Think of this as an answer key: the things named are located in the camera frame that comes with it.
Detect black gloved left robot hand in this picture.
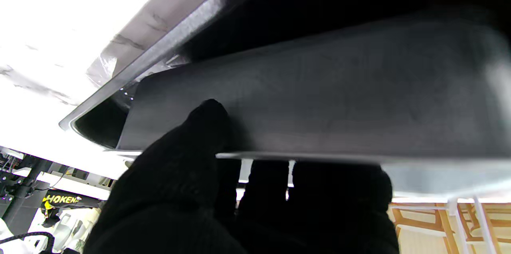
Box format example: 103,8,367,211
82,99,400,254

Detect printed room scene backdrop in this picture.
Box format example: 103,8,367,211
385,202,511,254

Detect wooden shelf with metal legs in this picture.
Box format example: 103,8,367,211
447,196,501,254

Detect large black patterned baking tray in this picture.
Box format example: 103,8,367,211
59,0,511,151

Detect black sign with yellow lettering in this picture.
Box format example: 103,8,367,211
42,190,100,211

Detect silver rectangular baking tin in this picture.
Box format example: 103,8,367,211
116,10,511,198

